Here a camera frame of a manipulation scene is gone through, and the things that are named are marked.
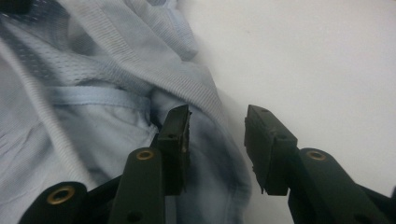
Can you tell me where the white table mat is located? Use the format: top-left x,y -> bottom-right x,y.
177,0 -> 396,224

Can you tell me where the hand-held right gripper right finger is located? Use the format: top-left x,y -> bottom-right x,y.
243,104 -> 298,196

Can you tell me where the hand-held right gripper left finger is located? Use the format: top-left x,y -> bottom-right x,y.
155,104 -> 191,196

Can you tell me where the light blue knit garment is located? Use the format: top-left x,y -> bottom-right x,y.
0,0 -> 253,224

